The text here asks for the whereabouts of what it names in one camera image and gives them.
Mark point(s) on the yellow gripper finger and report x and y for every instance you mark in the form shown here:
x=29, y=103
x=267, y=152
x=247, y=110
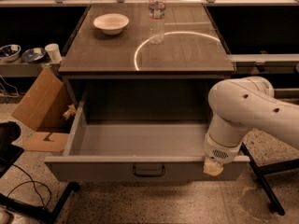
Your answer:
x=212, y=167

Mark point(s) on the blue patterned bowl left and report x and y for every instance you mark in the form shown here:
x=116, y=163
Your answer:
x=10, y=53

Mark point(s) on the black stand leg right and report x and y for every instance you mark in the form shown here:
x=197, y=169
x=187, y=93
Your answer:
x=262, y=171

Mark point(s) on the blue patterned bowl right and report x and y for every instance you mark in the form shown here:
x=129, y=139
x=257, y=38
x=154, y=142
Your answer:
x=34, y=55

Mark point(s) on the white bowl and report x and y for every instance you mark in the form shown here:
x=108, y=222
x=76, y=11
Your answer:
x=111, y=24

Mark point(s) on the grey top drawer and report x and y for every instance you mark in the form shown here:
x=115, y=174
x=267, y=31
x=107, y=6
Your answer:
x=108, y=151

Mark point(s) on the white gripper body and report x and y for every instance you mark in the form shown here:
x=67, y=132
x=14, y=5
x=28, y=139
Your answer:
x=219, y=152

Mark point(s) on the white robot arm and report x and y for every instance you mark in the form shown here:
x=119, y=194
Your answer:
x=239, y=105

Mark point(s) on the white paper cup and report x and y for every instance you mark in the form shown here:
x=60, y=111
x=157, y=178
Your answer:
x=54, y=52

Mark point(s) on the blue patterned bowl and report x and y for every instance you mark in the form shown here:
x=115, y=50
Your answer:
x=10, y=53
x=34, y=55

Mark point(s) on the clear plastic water bottle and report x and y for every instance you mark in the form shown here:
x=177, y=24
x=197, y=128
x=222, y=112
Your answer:
x=157, y=10

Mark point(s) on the dark wooden drawer cabinet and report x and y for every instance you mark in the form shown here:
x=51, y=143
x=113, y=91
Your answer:
x=128, y=79

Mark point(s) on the grey metal shelf rail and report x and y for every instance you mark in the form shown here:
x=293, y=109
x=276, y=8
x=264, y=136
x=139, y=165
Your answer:
x=255, y=64

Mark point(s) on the open cardboard box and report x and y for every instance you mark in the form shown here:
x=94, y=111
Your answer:
x=48, y=110

